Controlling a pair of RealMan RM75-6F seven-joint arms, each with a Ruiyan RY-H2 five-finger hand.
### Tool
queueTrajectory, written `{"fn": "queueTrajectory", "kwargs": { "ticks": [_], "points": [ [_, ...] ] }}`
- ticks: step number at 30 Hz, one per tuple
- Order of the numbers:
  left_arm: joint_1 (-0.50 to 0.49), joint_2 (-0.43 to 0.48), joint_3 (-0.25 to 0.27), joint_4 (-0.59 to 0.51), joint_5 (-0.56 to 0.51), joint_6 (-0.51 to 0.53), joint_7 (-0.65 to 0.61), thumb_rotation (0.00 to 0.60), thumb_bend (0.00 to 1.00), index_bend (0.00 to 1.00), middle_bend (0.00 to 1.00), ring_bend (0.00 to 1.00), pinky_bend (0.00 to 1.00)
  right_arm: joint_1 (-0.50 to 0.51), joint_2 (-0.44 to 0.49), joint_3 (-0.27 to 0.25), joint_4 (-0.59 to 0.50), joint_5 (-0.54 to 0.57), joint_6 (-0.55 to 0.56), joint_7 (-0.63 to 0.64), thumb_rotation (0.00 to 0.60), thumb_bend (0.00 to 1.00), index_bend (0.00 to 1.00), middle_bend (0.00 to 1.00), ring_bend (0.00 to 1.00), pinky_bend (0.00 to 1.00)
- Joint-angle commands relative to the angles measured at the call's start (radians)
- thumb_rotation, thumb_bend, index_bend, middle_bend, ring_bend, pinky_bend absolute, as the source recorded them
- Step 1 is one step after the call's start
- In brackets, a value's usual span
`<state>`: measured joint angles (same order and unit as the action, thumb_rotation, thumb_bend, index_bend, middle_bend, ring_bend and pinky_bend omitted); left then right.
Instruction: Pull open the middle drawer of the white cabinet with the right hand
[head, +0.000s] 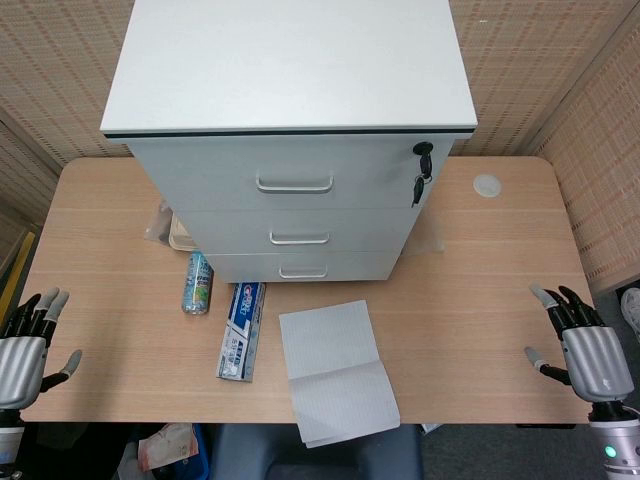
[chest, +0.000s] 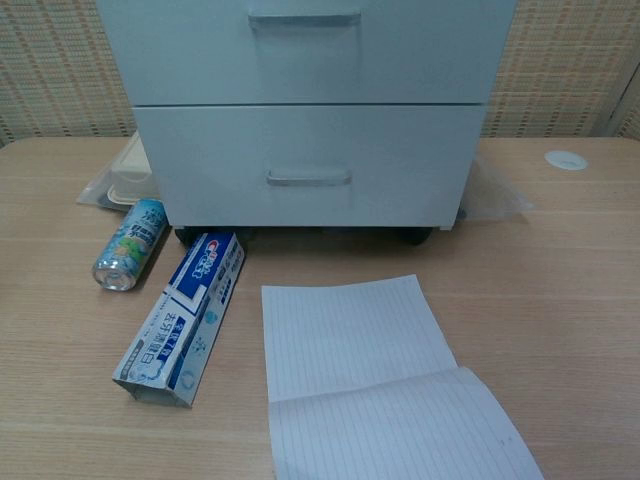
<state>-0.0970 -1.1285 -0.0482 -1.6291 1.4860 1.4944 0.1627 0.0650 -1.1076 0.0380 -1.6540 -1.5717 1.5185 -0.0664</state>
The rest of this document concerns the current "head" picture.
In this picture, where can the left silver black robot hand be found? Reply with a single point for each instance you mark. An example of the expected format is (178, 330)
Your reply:
(20, 360)

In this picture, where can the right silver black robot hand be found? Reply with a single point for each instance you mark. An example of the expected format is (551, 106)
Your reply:
(595, 360)

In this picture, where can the white medium drawer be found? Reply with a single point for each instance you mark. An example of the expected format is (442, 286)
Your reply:
(225, 232)

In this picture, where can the white shallow drawer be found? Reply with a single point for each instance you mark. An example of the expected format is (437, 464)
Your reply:
(240, 267)

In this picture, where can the white drawer with lock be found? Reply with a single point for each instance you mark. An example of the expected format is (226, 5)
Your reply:
(360, 170)

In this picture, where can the white three-drawer cabinet body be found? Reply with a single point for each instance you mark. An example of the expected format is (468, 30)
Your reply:
(290, 65)

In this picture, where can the white shoe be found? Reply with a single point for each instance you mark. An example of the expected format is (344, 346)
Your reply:
(632, 312)

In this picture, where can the yellow board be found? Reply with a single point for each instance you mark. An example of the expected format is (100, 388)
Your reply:
(15, 275)

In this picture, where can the red white plastic bag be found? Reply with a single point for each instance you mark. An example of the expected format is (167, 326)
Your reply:
(165, 445)

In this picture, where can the clear plastic bag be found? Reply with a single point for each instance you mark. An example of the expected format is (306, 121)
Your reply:
(157, 225)

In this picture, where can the blue white toothpaste box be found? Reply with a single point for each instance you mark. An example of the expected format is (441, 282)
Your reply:
(240, 330)

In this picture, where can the black hanging key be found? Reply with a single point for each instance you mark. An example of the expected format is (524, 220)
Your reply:
(418, 192)

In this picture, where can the black key in lock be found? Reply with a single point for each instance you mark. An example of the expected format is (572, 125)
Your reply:
(425, 157)

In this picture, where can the dark blue chair seat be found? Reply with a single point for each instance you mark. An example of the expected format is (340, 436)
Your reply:
(300, 460)

